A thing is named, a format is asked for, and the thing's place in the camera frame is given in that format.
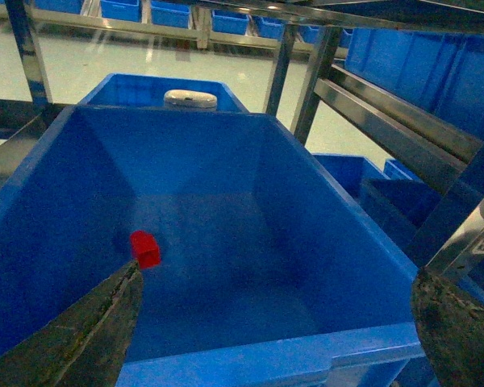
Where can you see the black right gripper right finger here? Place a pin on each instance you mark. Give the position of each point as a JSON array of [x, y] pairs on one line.
[[450, 326]]

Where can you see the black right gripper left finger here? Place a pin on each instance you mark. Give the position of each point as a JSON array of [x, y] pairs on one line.
[[86, 345]]

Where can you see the red one-stud block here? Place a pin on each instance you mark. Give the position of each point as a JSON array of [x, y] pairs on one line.
[[145, 249]]

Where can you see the large blue storage bin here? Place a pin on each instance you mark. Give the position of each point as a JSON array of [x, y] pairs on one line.
[[270, 273]]

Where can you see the white round container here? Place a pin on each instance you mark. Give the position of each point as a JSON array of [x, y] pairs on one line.
[[183, 98]]

